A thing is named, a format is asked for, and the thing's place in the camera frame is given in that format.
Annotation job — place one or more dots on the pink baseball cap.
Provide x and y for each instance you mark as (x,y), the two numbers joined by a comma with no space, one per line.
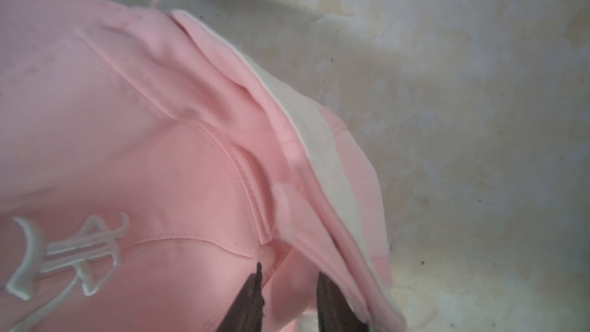
(148,168)

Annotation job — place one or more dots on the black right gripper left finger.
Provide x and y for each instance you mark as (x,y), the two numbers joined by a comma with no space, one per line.
(247,311)

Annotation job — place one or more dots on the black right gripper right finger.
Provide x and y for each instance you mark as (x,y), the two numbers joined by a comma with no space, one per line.
(334,312)

